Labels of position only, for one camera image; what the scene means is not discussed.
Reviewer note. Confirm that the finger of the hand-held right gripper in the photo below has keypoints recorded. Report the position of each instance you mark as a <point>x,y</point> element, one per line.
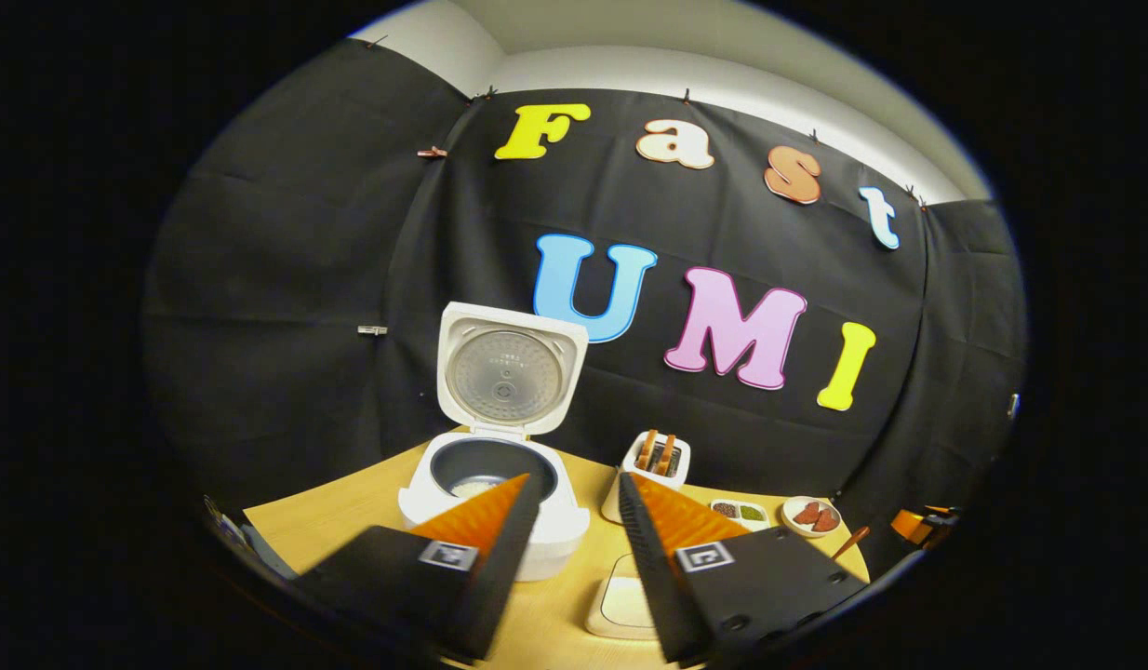
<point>914,523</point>

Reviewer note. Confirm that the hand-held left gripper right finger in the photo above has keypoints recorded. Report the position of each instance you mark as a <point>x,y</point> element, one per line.
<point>653,577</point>

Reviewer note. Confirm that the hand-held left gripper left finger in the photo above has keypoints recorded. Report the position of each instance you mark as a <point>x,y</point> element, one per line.
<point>504,577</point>

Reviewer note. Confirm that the cream tray of rice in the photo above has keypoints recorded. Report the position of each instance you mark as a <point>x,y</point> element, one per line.
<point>620,605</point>

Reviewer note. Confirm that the dark wooden spoon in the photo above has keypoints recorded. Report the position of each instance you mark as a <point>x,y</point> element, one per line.
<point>850,542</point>

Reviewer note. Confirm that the white rice cooker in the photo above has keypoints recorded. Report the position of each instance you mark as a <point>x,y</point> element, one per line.
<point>509,372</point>

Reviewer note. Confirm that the brown meat piece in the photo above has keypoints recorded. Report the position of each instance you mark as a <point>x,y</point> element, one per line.
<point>826,520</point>
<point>806,514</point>

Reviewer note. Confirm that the white divided dish of beans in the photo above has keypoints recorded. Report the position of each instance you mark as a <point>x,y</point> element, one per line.
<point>741,513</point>

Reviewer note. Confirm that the white toaster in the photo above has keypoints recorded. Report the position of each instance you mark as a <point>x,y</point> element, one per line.
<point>630,465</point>

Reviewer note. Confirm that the toasted bread slice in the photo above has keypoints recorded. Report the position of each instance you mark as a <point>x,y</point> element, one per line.
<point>666,456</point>
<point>647,450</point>

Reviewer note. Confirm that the round white plate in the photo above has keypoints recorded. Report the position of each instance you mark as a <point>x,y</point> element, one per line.
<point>790,521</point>

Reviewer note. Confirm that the pink clothes peg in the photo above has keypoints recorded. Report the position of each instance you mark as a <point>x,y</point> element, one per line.
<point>433,152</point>

